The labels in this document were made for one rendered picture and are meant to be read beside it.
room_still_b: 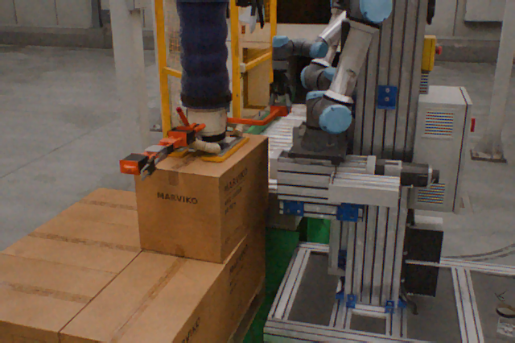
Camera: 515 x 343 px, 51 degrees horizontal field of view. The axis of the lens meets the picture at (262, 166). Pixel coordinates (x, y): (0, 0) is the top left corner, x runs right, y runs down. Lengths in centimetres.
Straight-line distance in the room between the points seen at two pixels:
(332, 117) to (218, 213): 62
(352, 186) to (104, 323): 104
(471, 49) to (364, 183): 946
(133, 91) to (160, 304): 204
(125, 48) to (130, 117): 47
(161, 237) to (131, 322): 51
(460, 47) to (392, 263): 911
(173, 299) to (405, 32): 137
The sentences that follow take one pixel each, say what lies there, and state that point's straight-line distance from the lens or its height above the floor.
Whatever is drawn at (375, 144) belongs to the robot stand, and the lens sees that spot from 234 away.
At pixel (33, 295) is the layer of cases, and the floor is 54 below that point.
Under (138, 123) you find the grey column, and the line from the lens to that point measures 390.
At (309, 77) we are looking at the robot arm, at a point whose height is 122.
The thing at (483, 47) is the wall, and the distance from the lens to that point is 1147.
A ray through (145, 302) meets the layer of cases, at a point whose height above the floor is 54.
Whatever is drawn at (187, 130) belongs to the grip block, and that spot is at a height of 109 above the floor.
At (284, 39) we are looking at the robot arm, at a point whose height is 142.
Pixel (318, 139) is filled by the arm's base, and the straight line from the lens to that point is 216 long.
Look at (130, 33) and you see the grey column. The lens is 378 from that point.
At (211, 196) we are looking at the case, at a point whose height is 86.
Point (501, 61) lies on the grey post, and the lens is 547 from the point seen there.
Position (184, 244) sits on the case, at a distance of 238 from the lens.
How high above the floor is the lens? 173
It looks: 20 degrees down
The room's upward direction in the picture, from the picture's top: straight up
